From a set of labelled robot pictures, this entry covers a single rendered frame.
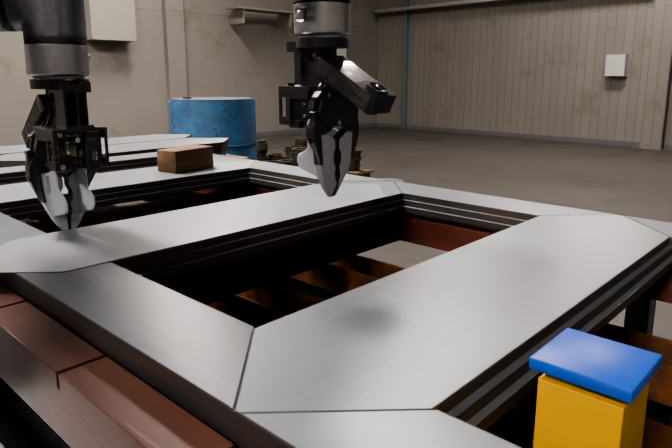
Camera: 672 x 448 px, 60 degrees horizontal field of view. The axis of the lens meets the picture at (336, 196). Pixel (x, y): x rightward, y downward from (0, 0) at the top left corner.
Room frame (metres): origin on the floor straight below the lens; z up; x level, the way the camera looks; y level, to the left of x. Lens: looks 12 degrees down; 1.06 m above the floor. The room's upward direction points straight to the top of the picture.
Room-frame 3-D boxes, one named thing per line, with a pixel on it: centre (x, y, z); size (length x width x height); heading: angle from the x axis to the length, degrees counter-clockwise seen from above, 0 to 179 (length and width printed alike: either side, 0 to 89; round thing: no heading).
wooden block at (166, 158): (1.34, 0.35, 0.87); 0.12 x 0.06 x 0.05; 149
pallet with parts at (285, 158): (5.86, 0.33, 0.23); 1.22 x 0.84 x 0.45; 43
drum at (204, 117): (4.15, 0.87, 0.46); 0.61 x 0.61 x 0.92
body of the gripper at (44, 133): (0.78, 0.36, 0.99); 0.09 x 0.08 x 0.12; 47
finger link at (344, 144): (0.82, 0.01, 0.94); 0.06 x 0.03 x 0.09; 48
